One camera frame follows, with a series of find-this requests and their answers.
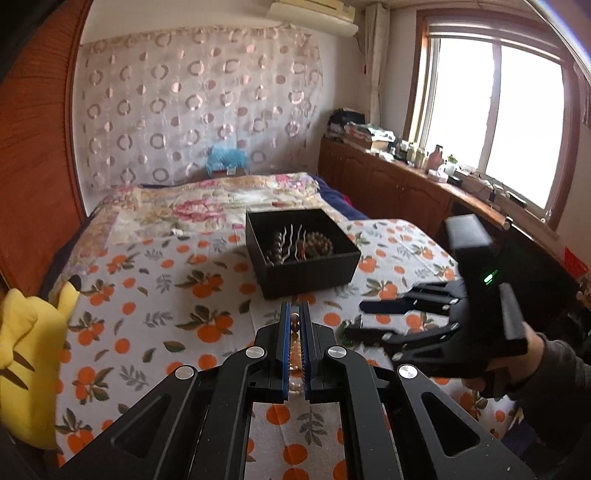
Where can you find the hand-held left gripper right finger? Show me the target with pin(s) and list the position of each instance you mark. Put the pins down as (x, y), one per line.
(305, 350)

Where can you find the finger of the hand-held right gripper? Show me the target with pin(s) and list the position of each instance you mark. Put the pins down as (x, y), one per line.
(369, 334)
(383, 307)

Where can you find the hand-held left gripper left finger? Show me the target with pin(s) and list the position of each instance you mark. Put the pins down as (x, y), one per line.
(285, 350)

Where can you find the black cardboard box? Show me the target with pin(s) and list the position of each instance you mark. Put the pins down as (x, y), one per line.
(304, 281)

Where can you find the person's right forearm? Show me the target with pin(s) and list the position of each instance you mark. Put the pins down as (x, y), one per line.
(558, 383)

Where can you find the person's right hand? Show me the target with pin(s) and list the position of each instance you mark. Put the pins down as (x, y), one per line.
(533, 341)

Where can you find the red mesh basket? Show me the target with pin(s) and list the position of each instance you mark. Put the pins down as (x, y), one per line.
(576, 263)

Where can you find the dark blue blanket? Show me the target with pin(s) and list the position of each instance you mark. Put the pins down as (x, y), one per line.
(341, 203)

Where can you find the small black device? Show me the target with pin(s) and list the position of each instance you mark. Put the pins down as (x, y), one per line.
(455, 181)

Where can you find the long wooden cabinet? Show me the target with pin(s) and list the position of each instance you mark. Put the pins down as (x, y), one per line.
(392, 184)

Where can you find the white tissue box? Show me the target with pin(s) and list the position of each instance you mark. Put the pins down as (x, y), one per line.
(436, 175)

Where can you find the green capped bottle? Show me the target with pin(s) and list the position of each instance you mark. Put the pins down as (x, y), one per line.
(451, 166)

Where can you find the orange fruit print bedsheet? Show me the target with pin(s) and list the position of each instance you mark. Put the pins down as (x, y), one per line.
(161, 300)

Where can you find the pink bottle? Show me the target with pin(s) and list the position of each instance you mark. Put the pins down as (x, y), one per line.
(436, 159)

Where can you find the row of small white bottles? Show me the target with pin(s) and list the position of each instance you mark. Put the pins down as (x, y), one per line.
(413, 154)

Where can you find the floral quilt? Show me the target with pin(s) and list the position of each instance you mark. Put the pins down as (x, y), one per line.
(194, 207)

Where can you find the pile of folded clothes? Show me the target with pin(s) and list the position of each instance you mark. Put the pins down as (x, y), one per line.
(360, 131)

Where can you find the blue plush toy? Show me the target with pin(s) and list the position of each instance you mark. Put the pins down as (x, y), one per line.
(226, 157)

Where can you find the bunched white curtain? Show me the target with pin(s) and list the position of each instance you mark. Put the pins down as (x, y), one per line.
(376, 69)

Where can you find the yellow plush toy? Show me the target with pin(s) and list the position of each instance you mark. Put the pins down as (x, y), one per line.
(27, 360)

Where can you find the circle print sheer curtain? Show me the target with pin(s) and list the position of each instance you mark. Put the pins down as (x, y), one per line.
(184, 106)

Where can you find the white air conditioner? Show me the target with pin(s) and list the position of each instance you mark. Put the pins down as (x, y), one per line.
(318, 21)

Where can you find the wooden frame window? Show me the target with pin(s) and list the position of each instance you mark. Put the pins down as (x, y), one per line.
(461, 101)

